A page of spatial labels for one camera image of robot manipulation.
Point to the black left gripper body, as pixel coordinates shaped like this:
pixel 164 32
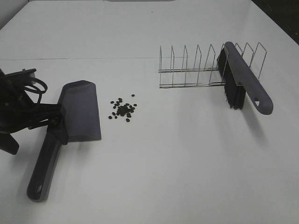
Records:
pixel 20 105

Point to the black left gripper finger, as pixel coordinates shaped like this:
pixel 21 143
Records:
pixel 57 128
pixel 52 108

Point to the grey plastic dustpan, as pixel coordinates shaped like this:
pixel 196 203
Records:
pixel 82 121

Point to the pile of coffee beans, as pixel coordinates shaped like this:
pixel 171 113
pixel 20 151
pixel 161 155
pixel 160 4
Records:
pixel 122 109

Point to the grey brush black bristles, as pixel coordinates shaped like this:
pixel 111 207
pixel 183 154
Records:
pixel 240 80

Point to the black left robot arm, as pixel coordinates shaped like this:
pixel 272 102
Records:
pixel 10 145

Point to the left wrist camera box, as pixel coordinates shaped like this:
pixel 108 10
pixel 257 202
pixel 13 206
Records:
pixel 24 75

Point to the metal wire rack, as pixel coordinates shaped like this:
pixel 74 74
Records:
pixel 199 67

